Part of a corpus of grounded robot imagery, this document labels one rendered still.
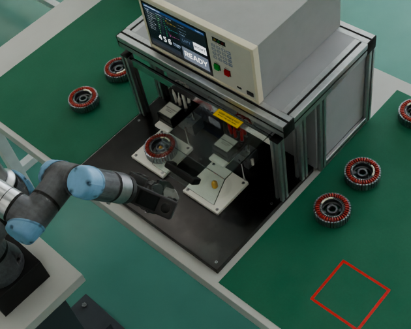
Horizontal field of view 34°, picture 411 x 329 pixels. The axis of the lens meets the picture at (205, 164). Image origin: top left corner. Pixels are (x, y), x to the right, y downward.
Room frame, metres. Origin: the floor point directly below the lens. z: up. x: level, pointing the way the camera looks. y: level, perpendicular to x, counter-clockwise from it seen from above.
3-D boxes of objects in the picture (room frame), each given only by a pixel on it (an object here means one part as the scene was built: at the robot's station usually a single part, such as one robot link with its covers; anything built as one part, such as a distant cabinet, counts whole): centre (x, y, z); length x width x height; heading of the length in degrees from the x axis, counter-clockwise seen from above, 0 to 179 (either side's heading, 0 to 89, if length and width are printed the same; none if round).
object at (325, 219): (1.12, -0.34, 0.77); 0.11 x 0.11 x 0.04
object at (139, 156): (1.49, 0.13, 0.78); 0.15 x 0.15 x 0.01; 38
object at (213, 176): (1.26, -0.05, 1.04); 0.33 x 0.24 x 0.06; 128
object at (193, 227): (1.40, 0.05, 0.76); 0.64 x 0.47 x 0.02; 38
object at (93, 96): (1.84, 0.38, 0.77); 0.11 x 0.11 x 0.04
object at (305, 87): (1.59, -0.19, 1.09); 0.68 x 0.44 x 0.05; 38
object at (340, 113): (1.38, -0.46, 0.91); 0.28 x 0.03 x 0.32; 128
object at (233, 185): (1.30, -0.02, 0.78); 0.15 x 0.15 x 0.01; 38
